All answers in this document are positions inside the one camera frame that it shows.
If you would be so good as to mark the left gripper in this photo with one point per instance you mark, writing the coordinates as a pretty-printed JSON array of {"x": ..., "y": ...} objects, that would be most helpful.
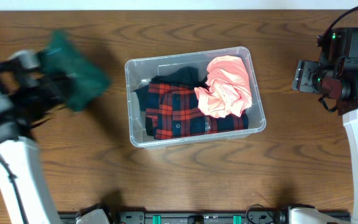
[{"x": 41, "y": 82}]

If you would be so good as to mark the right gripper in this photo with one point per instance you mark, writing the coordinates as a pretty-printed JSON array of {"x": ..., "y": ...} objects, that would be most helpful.
[{"x": 307, "y": 77}]

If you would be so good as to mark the green cloth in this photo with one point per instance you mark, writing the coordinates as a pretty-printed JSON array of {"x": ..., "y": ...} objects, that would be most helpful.
[{"x": 75, "y": 78}]

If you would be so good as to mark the pink cloth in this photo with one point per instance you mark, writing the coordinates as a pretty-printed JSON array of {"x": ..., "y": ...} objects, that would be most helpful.
[{"x": 227, "y": 91}]

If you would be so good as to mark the dark navy cloth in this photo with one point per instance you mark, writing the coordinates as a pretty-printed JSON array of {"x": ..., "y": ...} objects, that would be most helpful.
[{"x": 185, "y": 76}]

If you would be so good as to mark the red plaid cloth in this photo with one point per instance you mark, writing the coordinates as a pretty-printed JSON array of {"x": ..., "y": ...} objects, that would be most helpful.
[{"x": 171, "y": 111}]

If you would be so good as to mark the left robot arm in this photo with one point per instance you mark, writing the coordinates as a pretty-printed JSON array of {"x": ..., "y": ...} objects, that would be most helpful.
[{"x": 22, "y": 184}]

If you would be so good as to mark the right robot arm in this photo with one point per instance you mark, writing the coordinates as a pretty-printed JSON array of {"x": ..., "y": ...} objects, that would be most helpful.
[{"x": 334, "y": 77}]

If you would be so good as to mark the clear plastic storage bin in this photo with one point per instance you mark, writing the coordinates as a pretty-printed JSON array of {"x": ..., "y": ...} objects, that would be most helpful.
[{"x": 140, "y": 71}]

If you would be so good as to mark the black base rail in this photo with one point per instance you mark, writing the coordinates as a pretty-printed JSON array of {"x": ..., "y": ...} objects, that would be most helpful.
[{"x": 255, "y": 214}]

